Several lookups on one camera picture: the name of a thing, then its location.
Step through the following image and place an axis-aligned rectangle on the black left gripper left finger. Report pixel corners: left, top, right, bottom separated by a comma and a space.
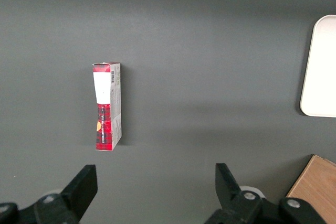
18, 165, 98, 224

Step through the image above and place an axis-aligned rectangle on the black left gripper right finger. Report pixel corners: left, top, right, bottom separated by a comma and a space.
204, 163, 328, 224

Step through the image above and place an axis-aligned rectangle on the wooden drawer cabinet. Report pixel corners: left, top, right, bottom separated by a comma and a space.
286, 155, 336, 224

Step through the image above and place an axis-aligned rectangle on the red plaid cardboard box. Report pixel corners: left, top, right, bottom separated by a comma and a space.
91, 62, 122, 152

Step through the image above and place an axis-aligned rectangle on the white rectangular plastic tray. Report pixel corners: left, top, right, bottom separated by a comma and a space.
299, 14, 336, 118

